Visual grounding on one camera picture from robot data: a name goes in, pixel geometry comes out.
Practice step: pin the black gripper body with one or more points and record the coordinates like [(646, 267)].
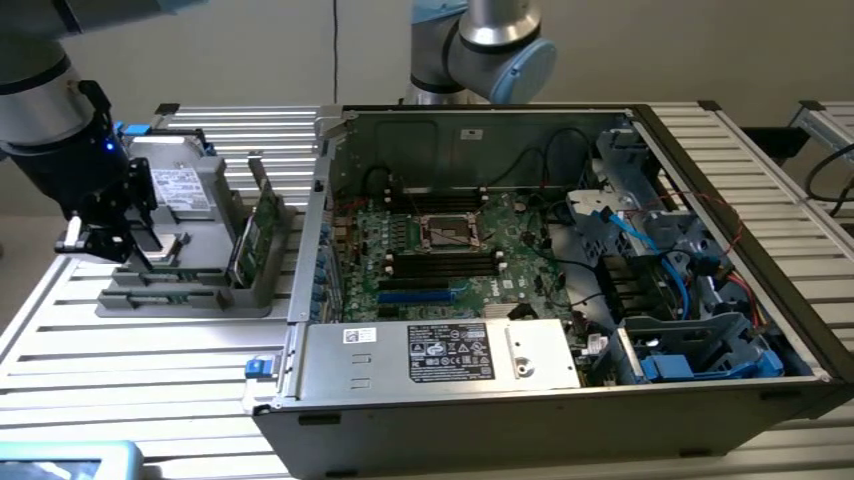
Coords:
[(63, 175)]

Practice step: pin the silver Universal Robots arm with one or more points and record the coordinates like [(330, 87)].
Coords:
[(40, 95)]

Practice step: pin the green RAM stick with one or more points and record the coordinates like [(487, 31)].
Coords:
[(181, 274), (160, 299)]

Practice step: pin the green RAM module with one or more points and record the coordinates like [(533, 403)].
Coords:
[(257, 235)]

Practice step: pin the black RAM slot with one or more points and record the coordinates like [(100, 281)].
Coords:
[(441, 203), (443, 262), (443, 272), (443, 256), (441, 209), (441, 198), (441, 192), (443, 267)]

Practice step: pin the silver hard disk with label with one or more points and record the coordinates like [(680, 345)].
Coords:
[(177, 187)]

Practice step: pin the silver CPU chip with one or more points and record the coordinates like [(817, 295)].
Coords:
[(167, 247)]

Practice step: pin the blue disk carrier tab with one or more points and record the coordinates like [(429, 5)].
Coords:
[(135, 130)]

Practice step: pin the grey parts rack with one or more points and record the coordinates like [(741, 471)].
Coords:
[(247, 300)]

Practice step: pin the blue case latch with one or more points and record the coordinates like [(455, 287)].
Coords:
[(261, 366)]

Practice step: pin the teal device with screen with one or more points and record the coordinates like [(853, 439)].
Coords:
[(100, 457)]

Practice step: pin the long black expansion slot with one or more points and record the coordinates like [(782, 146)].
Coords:
[(414, 284)]

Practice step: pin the short black expansion slot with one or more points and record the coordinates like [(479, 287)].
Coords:
[(395, 312)]

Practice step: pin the blue expansion slot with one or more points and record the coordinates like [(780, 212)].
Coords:
[(414, 297)]

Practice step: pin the silver power supply unit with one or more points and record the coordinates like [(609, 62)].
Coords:
[(427, 360)]

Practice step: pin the green motherboard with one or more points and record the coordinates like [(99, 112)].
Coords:
[(527, 280)]

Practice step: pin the grey metal drive cage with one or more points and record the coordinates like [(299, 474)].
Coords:
[(624, 165)]

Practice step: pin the open black PC case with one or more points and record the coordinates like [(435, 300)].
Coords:
[(534, 430)]

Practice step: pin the black finned shroud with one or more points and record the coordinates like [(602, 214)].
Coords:
[(630, 290)]

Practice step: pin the blue disk bay latch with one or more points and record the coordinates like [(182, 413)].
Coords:
[(668, 367)]

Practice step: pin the grey disk bay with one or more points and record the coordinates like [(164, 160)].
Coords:
[(721, 340)]

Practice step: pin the CPU socket with metal frame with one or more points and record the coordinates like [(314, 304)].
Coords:
[(449, 232)]

